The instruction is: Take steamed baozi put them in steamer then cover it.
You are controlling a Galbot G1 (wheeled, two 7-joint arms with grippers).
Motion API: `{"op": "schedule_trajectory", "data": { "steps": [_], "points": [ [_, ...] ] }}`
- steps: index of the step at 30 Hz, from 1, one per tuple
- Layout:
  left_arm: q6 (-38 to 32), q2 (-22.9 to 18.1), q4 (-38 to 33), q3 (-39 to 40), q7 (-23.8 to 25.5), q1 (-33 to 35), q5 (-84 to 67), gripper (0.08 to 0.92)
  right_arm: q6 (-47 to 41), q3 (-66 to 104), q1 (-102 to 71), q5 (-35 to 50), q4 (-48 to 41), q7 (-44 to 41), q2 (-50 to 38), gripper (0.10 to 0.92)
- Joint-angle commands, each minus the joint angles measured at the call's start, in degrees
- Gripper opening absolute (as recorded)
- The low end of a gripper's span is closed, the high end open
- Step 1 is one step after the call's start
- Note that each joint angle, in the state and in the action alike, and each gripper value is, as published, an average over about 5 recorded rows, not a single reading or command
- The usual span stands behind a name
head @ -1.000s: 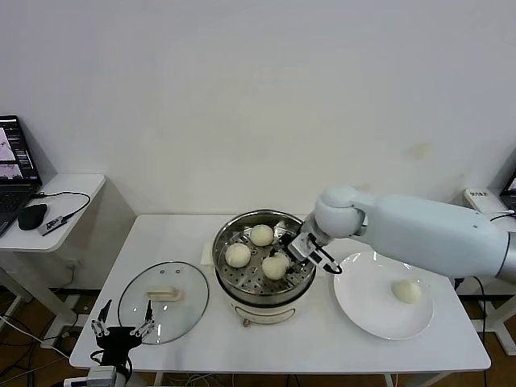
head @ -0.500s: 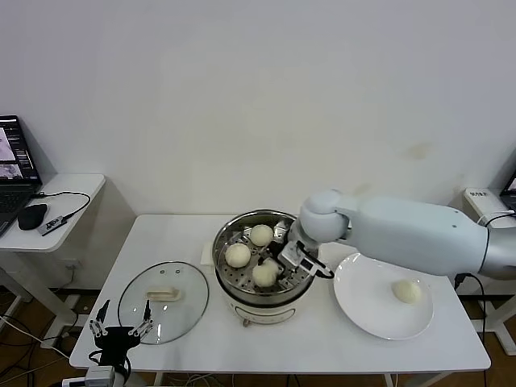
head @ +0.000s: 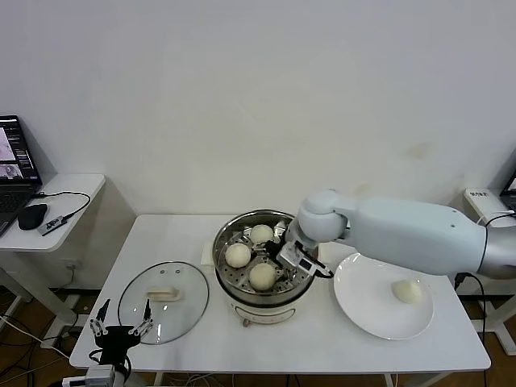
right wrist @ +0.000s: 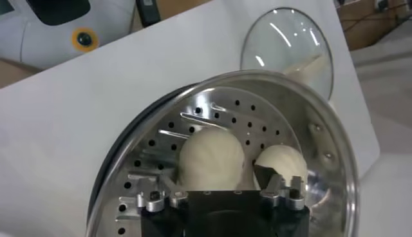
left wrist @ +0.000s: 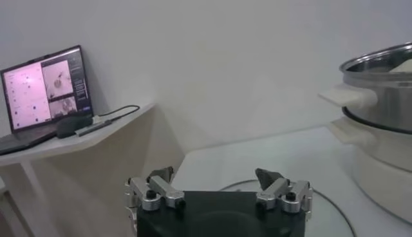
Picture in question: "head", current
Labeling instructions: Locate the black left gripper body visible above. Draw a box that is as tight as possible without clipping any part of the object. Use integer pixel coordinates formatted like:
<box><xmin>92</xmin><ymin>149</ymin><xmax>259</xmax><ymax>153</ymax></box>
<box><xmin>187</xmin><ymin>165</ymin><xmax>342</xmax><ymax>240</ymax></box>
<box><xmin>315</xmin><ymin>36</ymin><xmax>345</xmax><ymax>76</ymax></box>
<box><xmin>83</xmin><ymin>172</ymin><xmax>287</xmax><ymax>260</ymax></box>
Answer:
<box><xmin>93</xmin><ymin>326</ymin><xmax>141</xmax><ymax>366</ymax></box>

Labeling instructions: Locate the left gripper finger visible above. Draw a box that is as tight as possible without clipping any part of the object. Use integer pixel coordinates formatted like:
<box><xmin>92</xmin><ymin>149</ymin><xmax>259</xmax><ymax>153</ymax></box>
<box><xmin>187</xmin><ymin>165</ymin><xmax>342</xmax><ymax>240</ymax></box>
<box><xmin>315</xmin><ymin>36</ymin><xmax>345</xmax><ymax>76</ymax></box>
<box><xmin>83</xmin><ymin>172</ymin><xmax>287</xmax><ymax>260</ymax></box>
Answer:
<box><xmin>127</xmin><ymin>298</ymin><xmax>156</xmax><ymax>335</ymax></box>
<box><xmin>89</xmin><ymin>298</ymin><xmax>111</xmax><ymax>335</ymax></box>

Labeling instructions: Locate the round glass pot lid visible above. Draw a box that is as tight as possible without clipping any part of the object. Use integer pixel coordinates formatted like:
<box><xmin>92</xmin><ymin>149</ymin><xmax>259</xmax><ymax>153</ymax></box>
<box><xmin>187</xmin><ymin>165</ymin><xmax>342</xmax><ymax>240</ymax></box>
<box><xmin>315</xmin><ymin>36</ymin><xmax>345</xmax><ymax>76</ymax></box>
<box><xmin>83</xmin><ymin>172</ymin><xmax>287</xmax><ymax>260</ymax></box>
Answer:
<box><xmin>118</xmin><ymin>260</ymin><xmax>210</xmax><ymax>346</ymax></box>

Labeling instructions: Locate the white steamed baozi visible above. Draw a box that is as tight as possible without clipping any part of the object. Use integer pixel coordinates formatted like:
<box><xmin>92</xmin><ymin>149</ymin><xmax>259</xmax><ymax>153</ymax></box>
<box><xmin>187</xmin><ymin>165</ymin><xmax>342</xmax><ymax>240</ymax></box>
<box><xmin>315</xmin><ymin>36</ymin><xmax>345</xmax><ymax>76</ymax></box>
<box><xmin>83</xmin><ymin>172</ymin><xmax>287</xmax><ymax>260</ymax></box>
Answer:
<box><xmin>390</xmin><ymin>280</ymin><xmax>422</xmax><ymax>304</ymax></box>
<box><xmin>248</xmin><ymin>262</ymin><xmax>278</xmax><ymax>292</ymax></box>
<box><xmin>249</xmin><ymin>224</ymin><xmax>275</xmax><ymax>245</ymax></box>
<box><xmin>224</xmin><ymin>243</ymin><xmax>252</xmax><ymax>268</ymax></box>

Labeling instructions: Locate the steel steamer pot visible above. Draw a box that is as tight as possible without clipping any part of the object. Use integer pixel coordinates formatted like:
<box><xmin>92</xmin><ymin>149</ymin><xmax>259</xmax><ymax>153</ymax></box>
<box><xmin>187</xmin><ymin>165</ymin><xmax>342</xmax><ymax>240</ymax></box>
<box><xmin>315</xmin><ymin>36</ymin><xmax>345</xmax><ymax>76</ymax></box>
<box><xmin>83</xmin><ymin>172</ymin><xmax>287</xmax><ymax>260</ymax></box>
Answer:
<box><xmin>200</xmin><ymin>239</ymin><xmax>332</xmax><ymax>328</ymax></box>

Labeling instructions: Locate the stainless steel steamer basket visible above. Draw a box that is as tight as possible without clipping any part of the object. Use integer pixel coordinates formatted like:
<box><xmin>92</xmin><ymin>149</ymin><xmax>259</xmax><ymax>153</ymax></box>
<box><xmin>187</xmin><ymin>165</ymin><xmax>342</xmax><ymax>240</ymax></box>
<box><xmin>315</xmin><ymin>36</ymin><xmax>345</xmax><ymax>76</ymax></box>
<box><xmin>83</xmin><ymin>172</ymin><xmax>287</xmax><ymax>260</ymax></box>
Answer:
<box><xmin>212</xmin><ymin>208</ymin><xmax>319</xmax><ymax>298</ymax></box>

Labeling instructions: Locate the white round plate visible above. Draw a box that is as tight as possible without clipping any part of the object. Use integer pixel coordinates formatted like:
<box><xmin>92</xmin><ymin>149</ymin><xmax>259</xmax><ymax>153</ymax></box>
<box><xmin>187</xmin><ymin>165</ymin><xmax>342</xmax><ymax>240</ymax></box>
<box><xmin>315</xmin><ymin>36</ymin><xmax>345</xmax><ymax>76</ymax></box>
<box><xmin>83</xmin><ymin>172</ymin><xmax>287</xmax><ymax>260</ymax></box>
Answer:
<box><xmin>332</xmin><ymin>251</ymin><xmax>435</xmax><ymax>340</ymax></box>

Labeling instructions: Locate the grey usb hub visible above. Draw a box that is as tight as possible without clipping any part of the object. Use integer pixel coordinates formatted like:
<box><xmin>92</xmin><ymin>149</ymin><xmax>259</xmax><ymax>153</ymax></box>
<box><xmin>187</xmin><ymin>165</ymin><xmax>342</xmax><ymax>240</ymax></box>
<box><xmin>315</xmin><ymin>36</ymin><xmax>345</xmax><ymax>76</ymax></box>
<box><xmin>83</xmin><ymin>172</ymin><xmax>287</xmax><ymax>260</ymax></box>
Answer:
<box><xmin>39</xmin><ymin>215</ymin><xmax>69</xmax><ymax>238</ymax></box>

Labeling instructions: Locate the white side table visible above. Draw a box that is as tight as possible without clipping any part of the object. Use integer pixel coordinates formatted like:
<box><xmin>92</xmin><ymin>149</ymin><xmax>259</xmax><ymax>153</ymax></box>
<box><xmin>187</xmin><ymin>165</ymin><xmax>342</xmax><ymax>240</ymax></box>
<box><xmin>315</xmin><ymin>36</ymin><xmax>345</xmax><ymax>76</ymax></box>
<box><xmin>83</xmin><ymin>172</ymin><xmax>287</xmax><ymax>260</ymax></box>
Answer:
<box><xmin>0</xmin><ymin>173</ymin><xmax>137</xmax><ymax>347</ymax></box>
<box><xmin>425</xmin><ymin>188</ymin><xmax>516</xmax><ymax>356</ymax></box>

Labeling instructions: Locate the black computer mouse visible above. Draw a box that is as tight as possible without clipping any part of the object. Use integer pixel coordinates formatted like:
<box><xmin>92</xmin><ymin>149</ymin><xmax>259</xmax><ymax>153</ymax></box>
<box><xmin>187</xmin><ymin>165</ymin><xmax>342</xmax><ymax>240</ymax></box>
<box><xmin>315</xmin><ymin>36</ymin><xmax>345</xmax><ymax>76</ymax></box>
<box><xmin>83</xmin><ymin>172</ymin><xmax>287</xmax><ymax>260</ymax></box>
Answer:
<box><xmin>18</xmin><ymin>204</ymin><xmax>48</xmax><ymax>231</ymax></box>

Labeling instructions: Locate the black laptop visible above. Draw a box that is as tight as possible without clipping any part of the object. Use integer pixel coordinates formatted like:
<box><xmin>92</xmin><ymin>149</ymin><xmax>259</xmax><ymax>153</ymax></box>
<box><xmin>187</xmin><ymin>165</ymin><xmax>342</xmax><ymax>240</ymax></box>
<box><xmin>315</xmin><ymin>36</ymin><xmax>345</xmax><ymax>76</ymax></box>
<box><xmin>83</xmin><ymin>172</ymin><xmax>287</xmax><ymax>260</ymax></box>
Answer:
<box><xmin>498</xmin><ymin>148</ymin><xmax>516</xmax><ymax>218</ymax></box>
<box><xmin>0</xmin><ymin>115</ymin><xmax>44</xmax><ymax>238</ymax></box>

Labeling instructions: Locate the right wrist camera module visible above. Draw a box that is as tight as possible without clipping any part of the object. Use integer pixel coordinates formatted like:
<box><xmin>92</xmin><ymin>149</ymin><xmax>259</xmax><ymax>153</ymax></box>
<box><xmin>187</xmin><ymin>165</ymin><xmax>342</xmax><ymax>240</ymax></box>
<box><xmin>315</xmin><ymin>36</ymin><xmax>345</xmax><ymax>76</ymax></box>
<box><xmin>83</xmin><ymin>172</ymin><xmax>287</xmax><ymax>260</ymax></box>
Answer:
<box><xmin>279</xmin><ymin>240</ymin><xmax>326</xmax><ymax>278</ymax></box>

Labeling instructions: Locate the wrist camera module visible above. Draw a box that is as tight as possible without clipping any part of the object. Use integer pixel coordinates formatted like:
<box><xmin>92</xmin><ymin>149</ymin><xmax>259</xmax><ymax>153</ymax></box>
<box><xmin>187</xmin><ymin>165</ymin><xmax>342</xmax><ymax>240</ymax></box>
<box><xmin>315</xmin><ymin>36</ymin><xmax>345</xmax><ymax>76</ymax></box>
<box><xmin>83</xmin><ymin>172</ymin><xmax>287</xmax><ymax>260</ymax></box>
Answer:
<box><xmin>279</xmin><ymin>240</ymin><xmax>326</xmax><ymax>278</ymax></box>
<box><xmin>61</xmin><ymin>365</ymin><xmax>116</xmax><ymax>387</ymax></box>

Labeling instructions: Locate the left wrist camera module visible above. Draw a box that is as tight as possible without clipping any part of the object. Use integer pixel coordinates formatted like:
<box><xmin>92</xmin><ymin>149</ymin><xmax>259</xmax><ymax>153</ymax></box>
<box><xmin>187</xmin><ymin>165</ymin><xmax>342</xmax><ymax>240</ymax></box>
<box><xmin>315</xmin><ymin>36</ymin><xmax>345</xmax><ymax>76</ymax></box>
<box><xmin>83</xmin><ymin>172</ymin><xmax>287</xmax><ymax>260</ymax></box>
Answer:
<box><xmin>61</xmin><ymin>365</ymin><xmax>116</xmax><ymax>387</ymax></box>

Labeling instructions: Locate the white floor cable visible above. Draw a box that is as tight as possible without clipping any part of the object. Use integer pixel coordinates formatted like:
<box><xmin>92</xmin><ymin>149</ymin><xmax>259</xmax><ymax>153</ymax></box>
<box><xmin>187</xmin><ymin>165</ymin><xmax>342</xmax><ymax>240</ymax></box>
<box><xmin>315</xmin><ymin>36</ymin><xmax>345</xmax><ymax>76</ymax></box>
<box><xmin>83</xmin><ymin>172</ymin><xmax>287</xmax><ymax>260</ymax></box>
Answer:
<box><xmin>0</xmin><ymin>314</ymin><xmax>69</xmax><ymax>360</ymax></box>

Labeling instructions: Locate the white cable bundle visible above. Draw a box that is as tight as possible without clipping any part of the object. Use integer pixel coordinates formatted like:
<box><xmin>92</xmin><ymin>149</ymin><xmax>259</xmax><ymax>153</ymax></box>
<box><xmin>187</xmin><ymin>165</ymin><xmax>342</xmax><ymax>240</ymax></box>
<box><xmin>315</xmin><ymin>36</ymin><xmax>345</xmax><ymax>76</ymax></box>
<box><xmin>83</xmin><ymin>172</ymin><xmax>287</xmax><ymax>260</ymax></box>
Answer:
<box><xmin>164</xmin><ymin>372</ymin><xmax>227</xmax><ymax>387</ymax></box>

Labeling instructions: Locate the black floor cable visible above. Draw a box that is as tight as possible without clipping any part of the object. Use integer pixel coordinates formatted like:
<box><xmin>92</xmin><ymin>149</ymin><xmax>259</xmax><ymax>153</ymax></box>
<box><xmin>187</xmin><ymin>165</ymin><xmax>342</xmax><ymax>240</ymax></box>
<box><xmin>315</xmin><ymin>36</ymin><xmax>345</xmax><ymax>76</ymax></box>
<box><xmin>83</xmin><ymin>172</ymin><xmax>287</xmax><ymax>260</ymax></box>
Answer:
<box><xmin>0</xmin><ymin>318</ymin><xmax>81</xmax><ymax>372</ymax></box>

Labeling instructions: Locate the black usb cable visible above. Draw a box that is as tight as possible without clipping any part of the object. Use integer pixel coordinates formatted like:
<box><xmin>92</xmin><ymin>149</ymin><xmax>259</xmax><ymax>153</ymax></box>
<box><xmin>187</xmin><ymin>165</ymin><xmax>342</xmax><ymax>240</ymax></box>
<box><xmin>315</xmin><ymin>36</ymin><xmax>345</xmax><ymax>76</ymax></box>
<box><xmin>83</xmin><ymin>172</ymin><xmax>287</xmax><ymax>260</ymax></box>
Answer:
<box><xmin>34</xmin><ymin>191</ymin><xmax>92</xmax><ymax>223</ymax></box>

